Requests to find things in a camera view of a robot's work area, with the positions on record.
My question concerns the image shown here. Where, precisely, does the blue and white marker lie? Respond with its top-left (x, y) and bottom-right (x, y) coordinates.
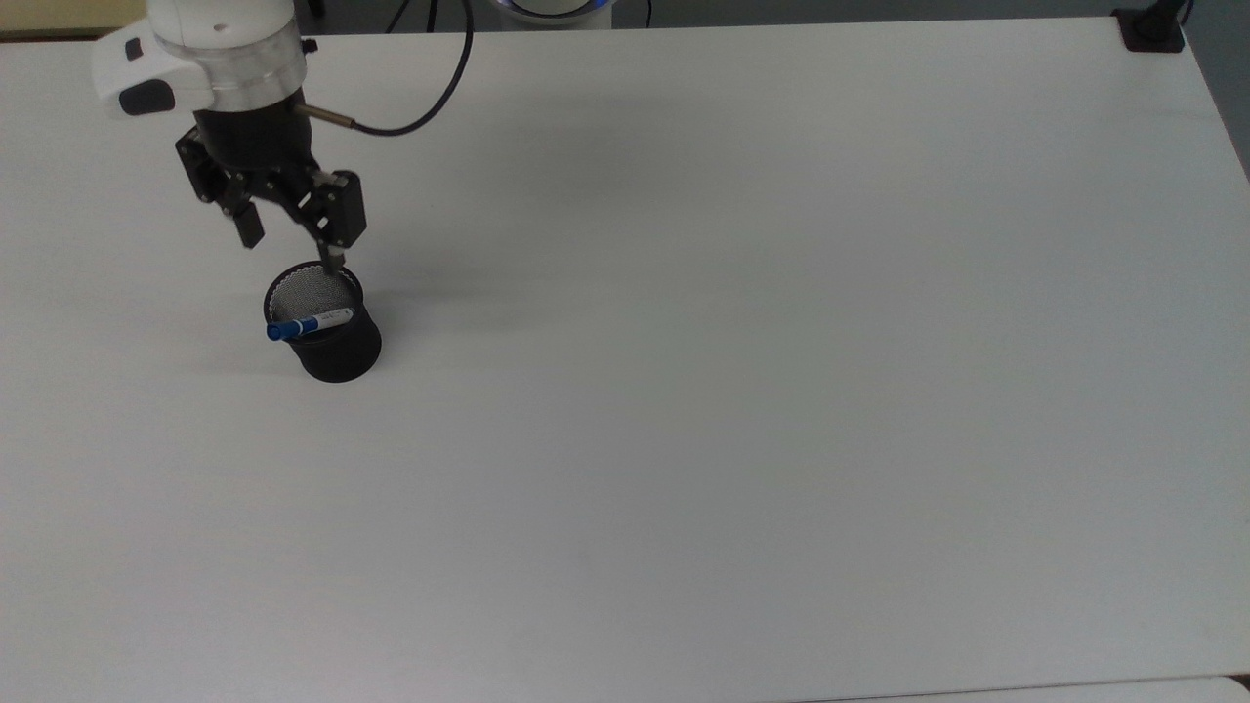
top-left (266, 307), bottom-right (355, 343)

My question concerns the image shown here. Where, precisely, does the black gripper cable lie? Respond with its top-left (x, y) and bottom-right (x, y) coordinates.
top-left (296, 0), bottom-right (477, 138)

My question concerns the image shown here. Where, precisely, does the black table clamp mount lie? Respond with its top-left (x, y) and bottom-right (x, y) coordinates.
top-left (1112, 0), bottom-right (1195, 54)

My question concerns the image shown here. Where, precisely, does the black mesh pen cup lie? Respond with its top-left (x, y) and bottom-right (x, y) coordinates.
top-left (262, 260), bottom-right (383, 384)

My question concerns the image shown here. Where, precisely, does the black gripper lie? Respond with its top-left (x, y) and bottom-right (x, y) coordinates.
top-left (175, 101), bottom-right (368, 276)

